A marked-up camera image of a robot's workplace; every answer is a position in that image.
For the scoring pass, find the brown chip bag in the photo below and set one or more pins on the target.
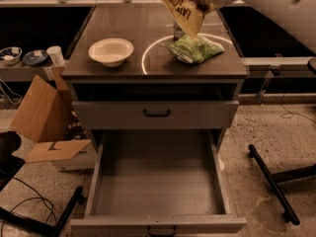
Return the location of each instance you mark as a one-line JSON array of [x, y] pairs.
[[189, 14]]

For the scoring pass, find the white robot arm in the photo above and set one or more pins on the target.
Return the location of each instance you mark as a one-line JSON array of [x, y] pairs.
[[297, 17]]

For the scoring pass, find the grey drawer cabinet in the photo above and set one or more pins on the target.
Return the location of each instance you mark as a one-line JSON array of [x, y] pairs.
[[152, 74]]

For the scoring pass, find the closed upper drawer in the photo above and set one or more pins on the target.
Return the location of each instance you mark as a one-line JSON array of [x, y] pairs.
[[155, 115]]

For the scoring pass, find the green chip bag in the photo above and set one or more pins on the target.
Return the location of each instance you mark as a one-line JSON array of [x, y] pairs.
[[194, 51]]

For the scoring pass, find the open lower drawer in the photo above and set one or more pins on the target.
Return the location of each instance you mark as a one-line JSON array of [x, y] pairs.
[[157, 184]]

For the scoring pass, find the white bowl on cabinet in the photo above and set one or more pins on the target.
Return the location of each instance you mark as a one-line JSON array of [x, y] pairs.
[[111, 52]]

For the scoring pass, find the silver soda can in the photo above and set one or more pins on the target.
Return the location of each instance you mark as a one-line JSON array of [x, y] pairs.
[[177, 31]]

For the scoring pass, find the open cardboard box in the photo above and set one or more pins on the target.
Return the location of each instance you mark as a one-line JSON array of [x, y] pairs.
[[43, 118]]

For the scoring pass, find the white paper cup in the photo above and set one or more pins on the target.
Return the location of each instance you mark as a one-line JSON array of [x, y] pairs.
[[55, 54]]

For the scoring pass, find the dark blue bowl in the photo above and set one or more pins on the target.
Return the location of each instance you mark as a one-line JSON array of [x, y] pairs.
[[35, 58]]

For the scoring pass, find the black stand leg right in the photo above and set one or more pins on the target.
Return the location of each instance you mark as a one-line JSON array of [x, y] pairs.
[[289, 214]]

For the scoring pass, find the grey bowl on shelf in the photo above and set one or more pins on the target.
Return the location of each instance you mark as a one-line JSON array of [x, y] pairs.
[[10, 55]]

